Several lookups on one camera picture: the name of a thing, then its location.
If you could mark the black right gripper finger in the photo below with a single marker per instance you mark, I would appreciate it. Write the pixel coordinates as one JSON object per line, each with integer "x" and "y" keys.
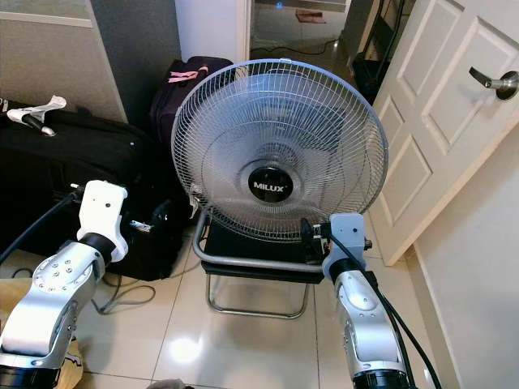
{"x": 306, "y": 240}

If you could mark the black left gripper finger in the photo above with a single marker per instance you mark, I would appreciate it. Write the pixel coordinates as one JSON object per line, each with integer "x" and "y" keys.
{"x": 161, "y": 219}

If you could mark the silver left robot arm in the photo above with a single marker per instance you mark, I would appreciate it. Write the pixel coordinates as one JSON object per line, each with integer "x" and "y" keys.
{"x": 61, "y": 296}

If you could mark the large black suitcase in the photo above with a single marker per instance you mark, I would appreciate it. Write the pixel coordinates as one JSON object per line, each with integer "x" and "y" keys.
{"x": 49, "y": 170}

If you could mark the dark purple suitcase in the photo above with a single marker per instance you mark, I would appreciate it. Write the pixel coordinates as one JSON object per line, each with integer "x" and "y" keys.
{"x": 170, "y": 109}

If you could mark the pink ribbon tag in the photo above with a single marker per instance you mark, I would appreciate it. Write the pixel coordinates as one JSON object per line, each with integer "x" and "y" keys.
{"x": 185, "y": 77}

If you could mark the white panelled door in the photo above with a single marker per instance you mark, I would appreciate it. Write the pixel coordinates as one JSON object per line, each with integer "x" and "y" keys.
{"x": 446, "y": 130}

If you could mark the black stand behind doorway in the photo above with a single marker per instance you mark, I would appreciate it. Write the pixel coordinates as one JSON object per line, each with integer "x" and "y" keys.
{"x": 373, "y": 57}

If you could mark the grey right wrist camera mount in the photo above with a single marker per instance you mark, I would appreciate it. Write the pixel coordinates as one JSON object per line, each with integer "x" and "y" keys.
{"x": 347, "y": 239}

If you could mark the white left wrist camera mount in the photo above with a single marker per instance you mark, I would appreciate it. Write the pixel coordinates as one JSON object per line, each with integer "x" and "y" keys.
{"x": 104, "y": 209}

